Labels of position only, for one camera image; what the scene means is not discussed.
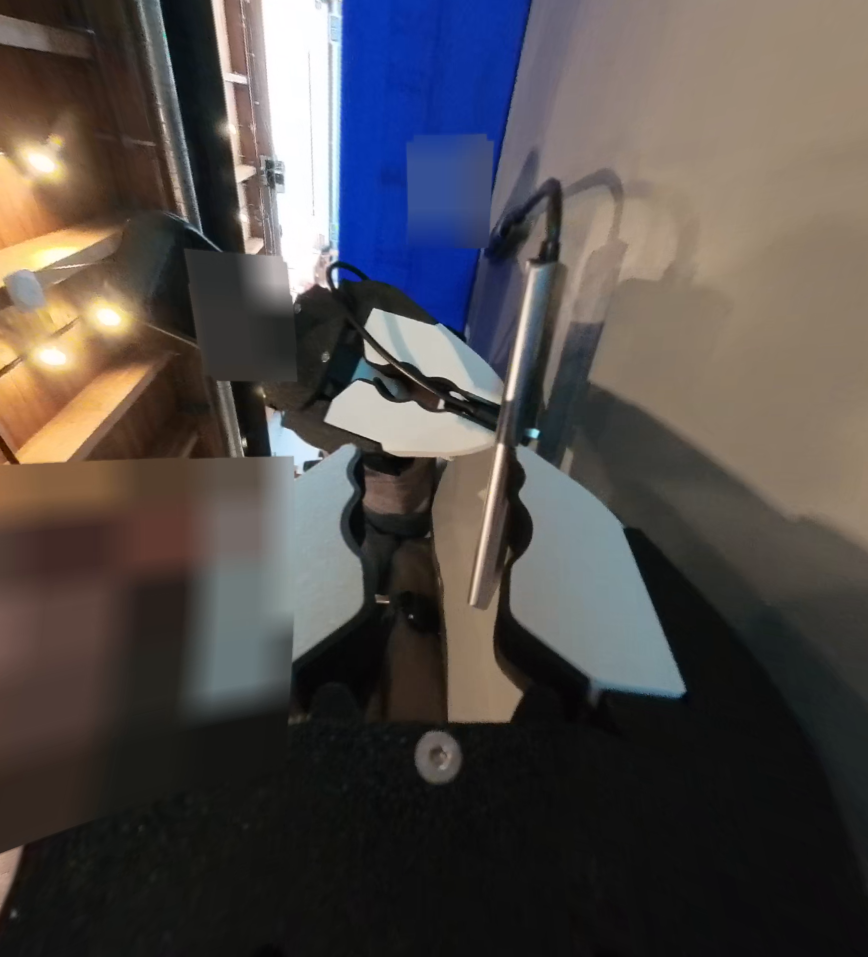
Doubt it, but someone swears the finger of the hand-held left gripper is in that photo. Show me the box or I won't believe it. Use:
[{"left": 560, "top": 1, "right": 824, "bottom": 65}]
[
  {"left": 325, "top": 380, "right": 500, "bottom": 459},
  {"left": 362, "top": 307, "right": 507, "bottom": 408}
]

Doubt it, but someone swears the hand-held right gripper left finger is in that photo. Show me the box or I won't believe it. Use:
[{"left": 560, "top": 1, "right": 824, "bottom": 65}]
[{"left": 290, "top": 445, "right": 384, "bottom": 668}]

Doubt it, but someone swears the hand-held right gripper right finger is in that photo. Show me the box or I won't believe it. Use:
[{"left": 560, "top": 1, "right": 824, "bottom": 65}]
[{"left": 492, "top": 445, "right": 688, "bottom": 704}]

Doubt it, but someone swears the silver usb hub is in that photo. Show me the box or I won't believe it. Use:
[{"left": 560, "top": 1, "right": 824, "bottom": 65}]
[{"left": 467, "top": 256, "right": 568, "bottom": 610}]

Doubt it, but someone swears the black hub cable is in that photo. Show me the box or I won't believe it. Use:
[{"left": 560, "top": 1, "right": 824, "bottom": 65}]
[{"left": 488, "top": 178, "right": 565, "bottom": 263}]

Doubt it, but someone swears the round ceiling lamp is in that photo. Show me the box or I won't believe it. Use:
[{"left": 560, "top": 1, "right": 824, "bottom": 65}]
[
  {"left": 30, "top": 336, "right": 76, "bottom": 375},
  {"left": 86, "top": 295, "right": 132, "bottom": 337},
  {"left": 15, "top": 135, "right": 68, "bottom": 184}
]

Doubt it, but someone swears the blue plastic bin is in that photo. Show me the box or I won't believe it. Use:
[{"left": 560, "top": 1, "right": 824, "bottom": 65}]
[{"left": 337, "top": 0, "right": 533, "bottom": 345}]

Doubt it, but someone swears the grey metal pipe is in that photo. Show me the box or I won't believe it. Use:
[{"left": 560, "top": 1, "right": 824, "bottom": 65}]
[{"left": 131, "top": 0, "right": 206, "bottom": 233}]

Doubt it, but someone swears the small white ceiling sensor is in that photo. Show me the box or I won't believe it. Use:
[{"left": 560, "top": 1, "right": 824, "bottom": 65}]
[{"left": 3, "top": 269, "right": 46, "bottom": 311}]

